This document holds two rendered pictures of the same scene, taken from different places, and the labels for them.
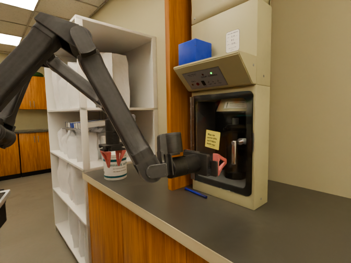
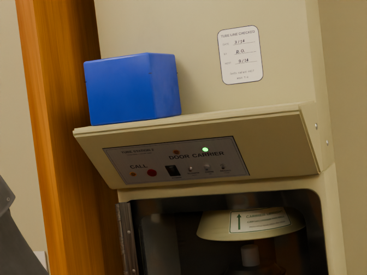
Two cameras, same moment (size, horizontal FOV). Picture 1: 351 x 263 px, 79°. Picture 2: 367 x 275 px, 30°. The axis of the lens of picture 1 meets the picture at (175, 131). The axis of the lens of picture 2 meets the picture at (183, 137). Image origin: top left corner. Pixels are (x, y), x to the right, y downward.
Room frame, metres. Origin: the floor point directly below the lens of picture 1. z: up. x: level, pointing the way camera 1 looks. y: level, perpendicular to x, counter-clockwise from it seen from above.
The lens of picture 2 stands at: (0.02, 0.31, 1.53)
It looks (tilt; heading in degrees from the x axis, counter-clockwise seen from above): 3 degrees down; 332
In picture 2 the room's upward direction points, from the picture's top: 7 degrees counter-clockwise
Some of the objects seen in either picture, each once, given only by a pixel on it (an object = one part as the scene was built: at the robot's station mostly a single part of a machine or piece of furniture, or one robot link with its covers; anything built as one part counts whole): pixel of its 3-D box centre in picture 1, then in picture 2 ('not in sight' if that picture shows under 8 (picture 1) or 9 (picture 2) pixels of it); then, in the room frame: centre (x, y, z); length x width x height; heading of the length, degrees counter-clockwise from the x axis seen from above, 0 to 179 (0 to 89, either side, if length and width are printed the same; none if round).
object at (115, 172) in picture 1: (115, 164); not in sight; (1.21, 0.36, 1.02); 0.13 x 0.13 x 0.15
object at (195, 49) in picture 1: (195, 55); (134, 89); (0.91, -0.09, 1.56); 0.10 x 0.10 x 0.09; 42
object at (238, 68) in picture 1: (210, 74); (197, 150); (0.85, -0.14, 1.46); 0.32 x 0.11 x 0.10; 42
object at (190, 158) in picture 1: (190, 164); not in sight; (0.63, -0.04, 1.16); 0.10 x 0.07 x 0.07; 41
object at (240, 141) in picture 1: (236, 151); not in sight; (0.78, -0.23, 1.17); 0.05 x 0.03 x 0.10; 131
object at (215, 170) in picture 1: (213, 162); not in sight; (0.66, -0.12, 1.16); 0.09 x 0.07 x 0.07; 131
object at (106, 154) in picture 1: (111, 156); not in sight; (0.88, 0.27, 1.13); 0.07 x 0.07 x 0.09; 42
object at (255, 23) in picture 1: (236, 109); (243, 219); (0.97, -0.28, 1.33); 0.32 x 0.25 x 0.77; 42
